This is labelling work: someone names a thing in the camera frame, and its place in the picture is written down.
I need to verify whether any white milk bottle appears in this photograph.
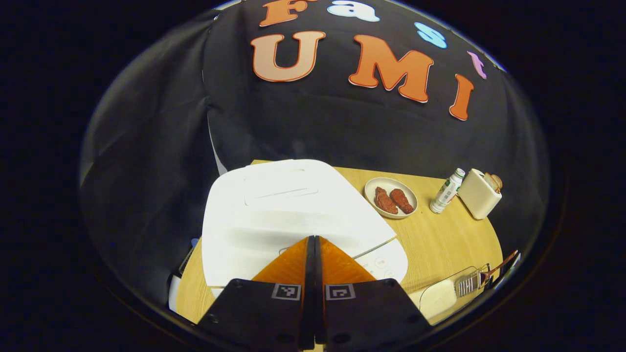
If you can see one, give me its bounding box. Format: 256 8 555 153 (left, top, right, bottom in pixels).
429 168 466 214

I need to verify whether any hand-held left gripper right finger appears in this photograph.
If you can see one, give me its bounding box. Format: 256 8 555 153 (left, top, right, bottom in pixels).
315 236 436 352

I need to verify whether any brown wooden spoon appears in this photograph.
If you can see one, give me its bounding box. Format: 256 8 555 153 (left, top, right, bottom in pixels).
482 250 519 286

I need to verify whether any brown meat piece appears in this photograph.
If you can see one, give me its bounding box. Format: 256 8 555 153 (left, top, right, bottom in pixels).
374 187 398 215
390 189 414 214

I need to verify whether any white rice cooker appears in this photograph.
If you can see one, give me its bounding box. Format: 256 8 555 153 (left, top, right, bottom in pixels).
201 159 409 299

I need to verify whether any black backdrop cloth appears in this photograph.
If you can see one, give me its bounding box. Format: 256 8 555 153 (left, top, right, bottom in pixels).
79 0 548 304

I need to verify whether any white toaster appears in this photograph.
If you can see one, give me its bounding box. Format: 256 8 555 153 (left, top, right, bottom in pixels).
457 169 503 220

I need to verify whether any metal wire chopstick holder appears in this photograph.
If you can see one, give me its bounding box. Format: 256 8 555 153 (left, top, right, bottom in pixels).
455 271 490 298

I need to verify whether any clear plastic rice container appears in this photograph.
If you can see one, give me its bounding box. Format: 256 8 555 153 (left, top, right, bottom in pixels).
419 265 490 322

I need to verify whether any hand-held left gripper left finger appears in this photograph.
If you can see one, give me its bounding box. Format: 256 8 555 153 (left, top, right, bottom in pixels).
196 236 316 352

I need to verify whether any white flat device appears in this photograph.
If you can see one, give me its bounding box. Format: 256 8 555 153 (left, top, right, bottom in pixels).
168 275 182 313

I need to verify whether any white oval plate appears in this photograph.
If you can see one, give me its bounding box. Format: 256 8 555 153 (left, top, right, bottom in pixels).
364 177 419 219

